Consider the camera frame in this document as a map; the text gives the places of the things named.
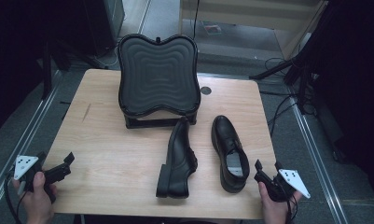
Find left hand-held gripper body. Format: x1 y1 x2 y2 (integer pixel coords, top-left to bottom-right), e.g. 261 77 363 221
12 154 73 203

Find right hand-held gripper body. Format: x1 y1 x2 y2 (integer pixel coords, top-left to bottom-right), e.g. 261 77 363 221
253 167 312 203

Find black leather shoe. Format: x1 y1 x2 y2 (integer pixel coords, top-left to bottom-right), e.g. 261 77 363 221
210 114 251 194
155 116 200 200

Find person's right hand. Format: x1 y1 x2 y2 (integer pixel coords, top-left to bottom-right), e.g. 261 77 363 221
257 181 304 224

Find person's left hand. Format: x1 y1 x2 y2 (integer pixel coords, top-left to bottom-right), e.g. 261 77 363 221
12 171 59 224

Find black metal stand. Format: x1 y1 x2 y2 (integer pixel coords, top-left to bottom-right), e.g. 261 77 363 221
39 38 71 101

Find black tripod stand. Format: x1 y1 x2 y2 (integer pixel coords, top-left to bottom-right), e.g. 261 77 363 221
248 43 320 117

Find black ribbed footrest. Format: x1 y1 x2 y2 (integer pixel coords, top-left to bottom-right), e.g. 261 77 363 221
117 33 202 130

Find dark cabinet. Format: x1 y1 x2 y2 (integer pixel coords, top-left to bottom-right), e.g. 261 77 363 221
81 0 126 58

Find red flat packet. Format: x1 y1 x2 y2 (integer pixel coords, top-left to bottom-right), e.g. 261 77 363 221
202 22 223 36

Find light wooden shelf unit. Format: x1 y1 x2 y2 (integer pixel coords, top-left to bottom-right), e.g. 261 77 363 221
178 0 329 61

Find metal floor rail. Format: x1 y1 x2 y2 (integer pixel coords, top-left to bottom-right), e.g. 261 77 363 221
0 70 63 217
287 92 351 224

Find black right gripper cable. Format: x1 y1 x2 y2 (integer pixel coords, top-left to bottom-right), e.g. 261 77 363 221
284 193 299 224

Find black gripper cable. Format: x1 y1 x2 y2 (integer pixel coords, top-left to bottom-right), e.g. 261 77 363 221
3 174 28 224
284 193 299 224

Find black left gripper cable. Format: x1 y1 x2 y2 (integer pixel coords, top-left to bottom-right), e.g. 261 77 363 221
3 174 28 224

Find black floor cables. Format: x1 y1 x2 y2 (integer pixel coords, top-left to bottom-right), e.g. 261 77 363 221
258 56 301 138

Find white floor cable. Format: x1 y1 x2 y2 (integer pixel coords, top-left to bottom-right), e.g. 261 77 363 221
93 38 121 70

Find black hanging cable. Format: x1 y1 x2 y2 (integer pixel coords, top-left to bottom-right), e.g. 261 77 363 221
191 0 201 40

